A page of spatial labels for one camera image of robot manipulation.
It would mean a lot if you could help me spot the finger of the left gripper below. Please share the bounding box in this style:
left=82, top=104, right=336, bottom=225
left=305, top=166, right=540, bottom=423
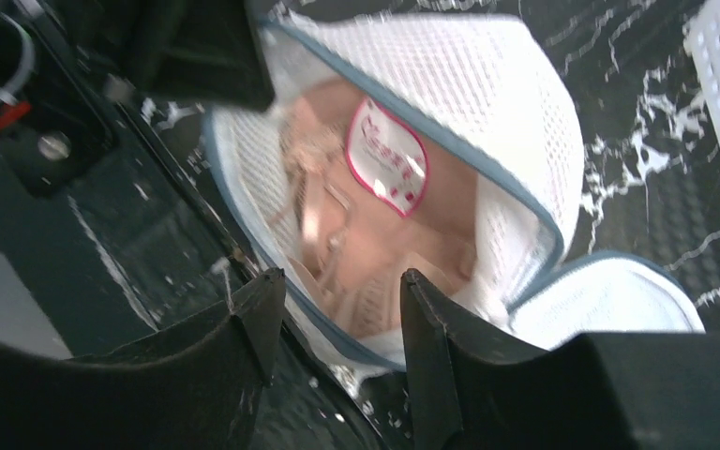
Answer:
left=49, top=0, right=275, bottom=112

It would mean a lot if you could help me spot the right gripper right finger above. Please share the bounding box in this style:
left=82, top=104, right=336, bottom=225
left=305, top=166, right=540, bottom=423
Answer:
left=401, top=269, right=720, bottom=449

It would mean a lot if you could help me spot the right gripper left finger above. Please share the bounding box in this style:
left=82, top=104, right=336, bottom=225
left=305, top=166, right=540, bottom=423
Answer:
left=0, top=268, right=286, bottom=449

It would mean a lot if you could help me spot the white mesh bag blue zipper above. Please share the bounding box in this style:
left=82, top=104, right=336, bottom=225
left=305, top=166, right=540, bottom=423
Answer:
left=203, top=14, right=704, bottom=372

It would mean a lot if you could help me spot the beige pink bra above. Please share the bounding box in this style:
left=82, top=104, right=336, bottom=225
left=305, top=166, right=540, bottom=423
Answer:
left=280, top=77, right=478, bottom=339

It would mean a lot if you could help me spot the black base frame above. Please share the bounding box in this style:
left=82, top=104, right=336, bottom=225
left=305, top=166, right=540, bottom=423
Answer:
left=0, top=1, right=413, bottom=449

